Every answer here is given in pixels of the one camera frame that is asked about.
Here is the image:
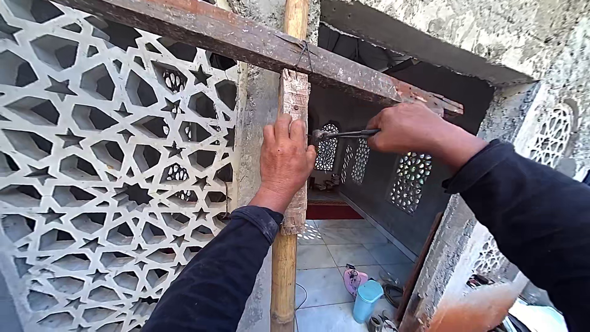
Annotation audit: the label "person's left hand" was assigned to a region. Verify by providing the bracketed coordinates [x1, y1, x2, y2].
[249, 113, 317, 214]

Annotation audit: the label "person's right hand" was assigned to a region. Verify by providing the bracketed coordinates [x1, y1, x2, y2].
[366, 102, 462, 160]

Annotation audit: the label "black metal pincers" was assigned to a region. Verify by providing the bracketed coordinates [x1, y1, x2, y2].
[310, 128, 381, 142]

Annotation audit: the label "short weathered wooden board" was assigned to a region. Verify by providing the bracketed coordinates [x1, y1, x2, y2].
[278, 69, 311, 236]

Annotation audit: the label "person's left forearm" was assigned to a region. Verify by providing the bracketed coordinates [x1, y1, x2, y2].
[140, 187, 284, 332]

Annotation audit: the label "person's right forearm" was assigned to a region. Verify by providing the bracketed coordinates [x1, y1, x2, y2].
[431, 122, 590, 332]

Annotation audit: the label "arched lattice window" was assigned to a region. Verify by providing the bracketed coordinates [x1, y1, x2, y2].
[316, 122, 340, 172]

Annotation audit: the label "narrow lattice window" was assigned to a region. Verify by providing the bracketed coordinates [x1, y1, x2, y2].
[351, 137, 371, 185]

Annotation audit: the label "rectangular lattice window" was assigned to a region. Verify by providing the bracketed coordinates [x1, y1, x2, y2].
[390, 152, 433, 215]

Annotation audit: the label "red carpet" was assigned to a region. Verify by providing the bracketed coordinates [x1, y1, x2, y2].
[305, 202, 364, 220]

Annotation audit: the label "long brown wooden beam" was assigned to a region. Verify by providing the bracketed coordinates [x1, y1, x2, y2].
[50, 0, 465, 119]

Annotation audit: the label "bamboo pole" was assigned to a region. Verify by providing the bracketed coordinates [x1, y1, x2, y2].
[269, 0, 310, 332]

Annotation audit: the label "dark brown wooden plank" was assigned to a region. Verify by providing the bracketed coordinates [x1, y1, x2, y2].
[395, 211, 444, 326]

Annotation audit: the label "light blue plastic jug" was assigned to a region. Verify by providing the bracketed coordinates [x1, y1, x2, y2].
[352, 279, 384, 324]

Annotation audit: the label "large white star lattice panel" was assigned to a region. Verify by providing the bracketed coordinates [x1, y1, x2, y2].
[0, 0, 241, 332]

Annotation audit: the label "white oval lattice window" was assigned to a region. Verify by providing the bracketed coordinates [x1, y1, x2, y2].
[528, 102, 575, 168]

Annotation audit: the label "pair of shoes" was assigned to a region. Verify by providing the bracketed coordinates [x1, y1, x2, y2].
[367, 311, 398, 332]

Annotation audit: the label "black tie wire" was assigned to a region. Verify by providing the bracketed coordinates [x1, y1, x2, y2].
[293, 40, 314, 74]

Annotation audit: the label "thin black cable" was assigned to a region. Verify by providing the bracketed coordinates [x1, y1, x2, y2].
[295, 283, 309, 311]

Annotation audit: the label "coil of dark cable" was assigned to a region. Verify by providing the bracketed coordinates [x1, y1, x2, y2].
[381, 283, 404, 309]

